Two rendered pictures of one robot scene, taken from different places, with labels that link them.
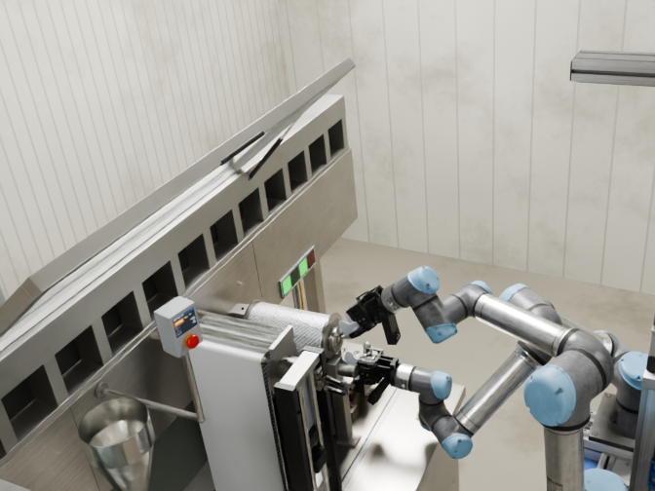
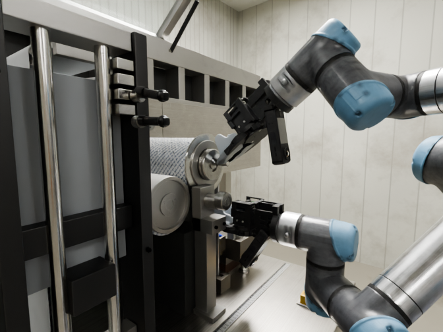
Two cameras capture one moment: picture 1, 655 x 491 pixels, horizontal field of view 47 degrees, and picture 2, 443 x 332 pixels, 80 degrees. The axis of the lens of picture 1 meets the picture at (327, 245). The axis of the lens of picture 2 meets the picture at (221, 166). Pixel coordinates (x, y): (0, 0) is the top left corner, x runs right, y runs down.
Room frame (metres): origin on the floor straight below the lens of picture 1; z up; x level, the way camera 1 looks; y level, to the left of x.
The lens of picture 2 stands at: (1.11, -0.10, 1.32)
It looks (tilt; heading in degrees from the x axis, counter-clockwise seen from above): 7 degrees down; 7
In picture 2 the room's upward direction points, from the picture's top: straight up
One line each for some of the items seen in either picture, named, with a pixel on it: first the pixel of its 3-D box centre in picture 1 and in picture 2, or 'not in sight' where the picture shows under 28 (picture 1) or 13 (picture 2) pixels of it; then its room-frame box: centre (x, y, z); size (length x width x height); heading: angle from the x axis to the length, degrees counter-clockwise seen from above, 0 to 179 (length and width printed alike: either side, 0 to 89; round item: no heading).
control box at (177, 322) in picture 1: (181, 327); not in sight; (1.27, 0.32, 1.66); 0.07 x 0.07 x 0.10; 48
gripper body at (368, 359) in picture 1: (378, 369); (258, 219); (1.73, -0.11, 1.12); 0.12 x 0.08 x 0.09; 61
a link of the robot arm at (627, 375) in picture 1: (636, 379); not in sight; (1.71, -0.88, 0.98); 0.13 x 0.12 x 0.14; 17
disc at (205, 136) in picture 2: (331, 338); (206, 164); (1.73, 0.02, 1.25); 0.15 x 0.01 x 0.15; 151
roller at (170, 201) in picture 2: not in sight; (132, 196); (1.69, 0.19, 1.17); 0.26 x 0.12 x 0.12; 61
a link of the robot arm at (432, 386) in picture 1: (431, 384); (326, 238); (1.65, -0.25, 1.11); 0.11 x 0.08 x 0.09; 61
